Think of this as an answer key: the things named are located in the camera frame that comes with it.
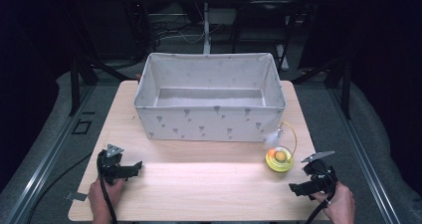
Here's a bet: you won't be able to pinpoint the black chair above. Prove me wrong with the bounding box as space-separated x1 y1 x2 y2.
230 0 302 58

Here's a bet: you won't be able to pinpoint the silver tape strip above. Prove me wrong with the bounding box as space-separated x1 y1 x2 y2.
64 191 89 202

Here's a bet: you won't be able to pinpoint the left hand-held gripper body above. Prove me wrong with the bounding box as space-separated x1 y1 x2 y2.
97 143 133 186

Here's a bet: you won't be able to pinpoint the tangled floor cables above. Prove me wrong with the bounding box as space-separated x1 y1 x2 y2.
150 13 222 46

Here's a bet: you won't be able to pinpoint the grey fabric storage box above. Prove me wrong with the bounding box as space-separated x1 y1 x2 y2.
133 52 288 143

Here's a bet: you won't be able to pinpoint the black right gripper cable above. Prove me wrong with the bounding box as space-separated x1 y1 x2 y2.
304 189 336 224

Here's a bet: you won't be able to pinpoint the person's left hand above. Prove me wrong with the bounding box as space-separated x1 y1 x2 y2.
87 177 127 224

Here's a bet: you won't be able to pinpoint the yellow cat toy with feather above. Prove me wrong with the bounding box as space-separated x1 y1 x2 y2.
264 119 299 174

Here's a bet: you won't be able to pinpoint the black metal stand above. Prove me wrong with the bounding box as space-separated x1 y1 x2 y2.
292 56 353 120
68 56 133 117

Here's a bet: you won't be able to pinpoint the white desk leg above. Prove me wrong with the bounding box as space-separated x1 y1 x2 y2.
202 1 213 56

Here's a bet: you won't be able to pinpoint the aluminium floor rail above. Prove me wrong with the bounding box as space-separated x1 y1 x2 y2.
326 84 402 224
4 84 98 224

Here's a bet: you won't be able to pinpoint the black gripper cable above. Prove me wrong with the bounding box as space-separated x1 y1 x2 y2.
98 176 118 224
304 189 336 224

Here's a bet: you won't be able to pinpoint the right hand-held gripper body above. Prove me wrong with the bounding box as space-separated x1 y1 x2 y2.
300 150 338 198

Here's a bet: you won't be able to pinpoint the black floor cable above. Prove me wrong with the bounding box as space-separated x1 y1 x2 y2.
26 152 98 224

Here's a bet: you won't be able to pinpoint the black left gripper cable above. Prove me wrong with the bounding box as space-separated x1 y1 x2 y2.
98 176 118 224

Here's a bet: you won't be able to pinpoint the person's right hand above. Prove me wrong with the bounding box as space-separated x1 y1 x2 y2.
309 181 356 224

